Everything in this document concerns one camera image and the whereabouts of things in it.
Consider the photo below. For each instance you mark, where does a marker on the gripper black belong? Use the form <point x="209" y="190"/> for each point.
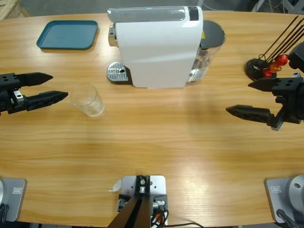
<point x="294" y="107"/>
<point x="4" y="102"/>

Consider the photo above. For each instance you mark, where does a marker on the red foil coffee capsule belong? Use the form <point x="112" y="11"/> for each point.
<point x="268" y="72"/>
<point x="282" y="59"/>

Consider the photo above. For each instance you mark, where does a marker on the clear glass cup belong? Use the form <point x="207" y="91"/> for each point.
<point x="86" y="99"/>

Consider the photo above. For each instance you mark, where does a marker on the grey coffee machine lever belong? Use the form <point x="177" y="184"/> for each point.
<point x="147" y="14"/>

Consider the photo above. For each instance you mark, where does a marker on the orange foil coffee capsule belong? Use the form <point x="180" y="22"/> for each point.
<point x="274" y="66"/>

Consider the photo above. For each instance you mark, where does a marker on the coffee machine drip tray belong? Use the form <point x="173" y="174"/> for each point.
<point x="116" y="71"/>

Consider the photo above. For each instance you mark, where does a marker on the white capsule coffee machine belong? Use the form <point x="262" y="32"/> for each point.
<point x="154" y="52"/>

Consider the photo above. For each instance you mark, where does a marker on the black capsule holder with rods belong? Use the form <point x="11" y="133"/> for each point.
<point x="253" y="70"/>

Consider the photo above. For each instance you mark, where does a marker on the teal plastic tray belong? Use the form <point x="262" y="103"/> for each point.
<point x="67" y="34"/>

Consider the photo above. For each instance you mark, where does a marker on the clear water tank black lid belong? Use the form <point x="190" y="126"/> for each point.
<point x="212" y="31"/>

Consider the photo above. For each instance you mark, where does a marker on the white paper tab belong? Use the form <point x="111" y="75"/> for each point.
<point x="115" y="186"/>

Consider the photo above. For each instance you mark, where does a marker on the grey metal frame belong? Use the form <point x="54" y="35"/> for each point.
<point x="261" y="4"/>

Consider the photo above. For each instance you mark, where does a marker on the arm grey base plate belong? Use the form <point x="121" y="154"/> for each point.
<point x="285" y="197"/>
<point x="12" y="197"/>

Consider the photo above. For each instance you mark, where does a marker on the white mount block dark post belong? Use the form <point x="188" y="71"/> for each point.
<point x="156" y="185"/>

